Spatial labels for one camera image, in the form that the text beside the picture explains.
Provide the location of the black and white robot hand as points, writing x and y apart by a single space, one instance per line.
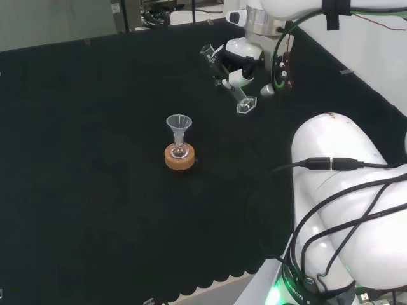
243 47

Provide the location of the clear glass graduated cylinder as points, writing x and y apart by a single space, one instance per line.
244 103

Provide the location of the grey tape piece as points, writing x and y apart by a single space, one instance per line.
210 22
86 41
346 71

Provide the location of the silver cylindrical connector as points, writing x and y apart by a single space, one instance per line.
267 90

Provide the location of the clear plastic funnel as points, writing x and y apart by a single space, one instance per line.
179 123

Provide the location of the grey cabinet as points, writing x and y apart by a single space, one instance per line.
125 16

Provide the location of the small round-bottom glass flask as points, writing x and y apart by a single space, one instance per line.
179 152

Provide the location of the pale board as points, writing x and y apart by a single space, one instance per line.
381 63

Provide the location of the black bench cloth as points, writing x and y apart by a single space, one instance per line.
95 159

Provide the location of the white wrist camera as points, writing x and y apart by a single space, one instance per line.
237 17

